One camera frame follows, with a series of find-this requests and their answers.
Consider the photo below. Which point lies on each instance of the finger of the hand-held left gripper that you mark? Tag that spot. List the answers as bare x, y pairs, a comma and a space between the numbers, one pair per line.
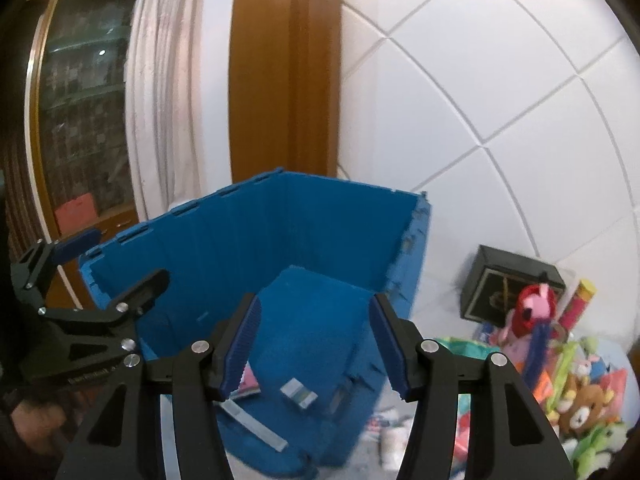
135, 295
75, 247

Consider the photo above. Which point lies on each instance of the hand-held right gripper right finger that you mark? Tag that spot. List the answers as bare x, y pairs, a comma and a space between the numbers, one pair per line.
395, 355

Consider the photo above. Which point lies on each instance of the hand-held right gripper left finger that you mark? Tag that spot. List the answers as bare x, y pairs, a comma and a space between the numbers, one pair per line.
240, 350

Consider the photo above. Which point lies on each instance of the pink patterned packet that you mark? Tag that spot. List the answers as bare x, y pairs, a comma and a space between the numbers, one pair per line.
250, 385

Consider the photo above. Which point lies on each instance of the small green white box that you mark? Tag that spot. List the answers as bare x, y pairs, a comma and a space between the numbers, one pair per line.
298, 392

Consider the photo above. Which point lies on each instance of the long white box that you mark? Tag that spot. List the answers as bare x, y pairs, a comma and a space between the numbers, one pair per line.
255, 427

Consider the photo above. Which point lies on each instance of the blue plastic crate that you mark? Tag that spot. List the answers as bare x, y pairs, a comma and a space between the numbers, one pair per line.
325, 240

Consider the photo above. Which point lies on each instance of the orange paper bag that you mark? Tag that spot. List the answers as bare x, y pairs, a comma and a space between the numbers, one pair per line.
75, 212

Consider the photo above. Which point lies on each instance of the teal tissue pack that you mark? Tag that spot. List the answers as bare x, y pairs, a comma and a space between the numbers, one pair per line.
465, 347

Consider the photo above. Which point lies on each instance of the light blue tablecloth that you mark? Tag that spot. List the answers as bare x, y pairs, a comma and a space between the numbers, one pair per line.
357, 462

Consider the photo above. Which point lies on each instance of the black box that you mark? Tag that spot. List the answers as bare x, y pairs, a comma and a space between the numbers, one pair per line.
487, 280

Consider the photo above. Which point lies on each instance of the wooden glass cabinet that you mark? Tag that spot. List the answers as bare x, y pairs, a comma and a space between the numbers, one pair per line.
80, 110

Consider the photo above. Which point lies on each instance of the pink red plush toy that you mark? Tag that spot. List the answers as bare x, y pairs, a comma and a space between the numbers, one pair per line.
530, 310

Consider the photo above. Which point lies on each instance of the green snack packet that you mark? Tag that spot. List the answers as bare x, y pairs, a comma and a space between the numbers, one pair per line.
564, 370

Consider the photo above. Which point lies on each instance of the white curtain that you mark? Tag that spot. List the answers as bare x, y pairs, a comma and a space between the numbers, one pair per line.
165, 85

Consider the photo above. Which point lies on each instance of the yellow pink canister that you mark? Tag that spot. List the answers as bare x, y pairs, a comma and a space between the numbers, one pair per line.
580, 302

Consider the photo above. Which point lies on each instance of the brown bear plush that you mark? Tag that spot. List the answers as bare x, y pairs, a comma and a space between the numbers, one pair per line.
585, 410

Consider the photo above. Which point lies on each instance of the pink cloth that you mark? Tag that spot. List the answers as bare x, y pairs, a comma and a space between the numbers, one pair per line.
614, 381

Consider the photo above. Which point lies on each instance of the green frog plush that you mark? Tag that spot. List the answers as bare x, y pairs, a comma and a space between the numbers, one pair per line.
600, 447

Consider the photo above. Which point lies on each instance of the wide wooden pillar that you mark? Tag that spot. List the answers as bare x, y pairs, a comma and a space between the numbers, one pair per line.
280, 60

